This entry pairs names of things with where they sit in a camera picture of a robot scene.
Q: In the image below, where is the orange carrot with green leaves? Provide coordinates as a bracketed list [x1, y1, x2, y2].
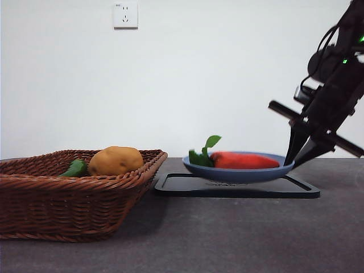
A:
[188, 135, 281, 170]

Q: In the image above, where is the light blue plate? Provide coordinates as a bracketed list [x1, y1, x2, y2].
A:
[181, 151, 295, 184]

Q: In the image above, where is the black flat tray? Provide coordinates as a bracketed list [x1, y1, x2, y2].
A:
[154, 172, 321, 200]

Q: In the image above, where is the yellow-brown potato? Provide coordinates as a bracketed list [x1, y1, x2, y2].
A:
[87, 146, 144, 176]

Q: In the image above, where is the green pepper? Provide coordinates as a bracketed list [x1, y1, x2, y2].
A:
[58, 159, 89, 178]

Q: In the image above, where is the brown woven wicker basket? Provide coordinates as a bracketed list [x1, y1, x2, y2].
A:
[0, 149, 168, 243]

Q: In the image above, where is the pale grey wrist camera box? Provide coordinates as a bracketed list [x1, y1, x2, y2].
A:
[293, 84, 318, 105]

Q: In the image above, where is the black cable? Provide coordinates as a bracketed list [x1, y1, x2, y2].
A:
[317, 24, 342, 53]

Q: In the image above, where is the white wall socket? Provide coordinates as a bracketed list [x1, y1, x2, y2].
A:
[113, 1, 139, 30]

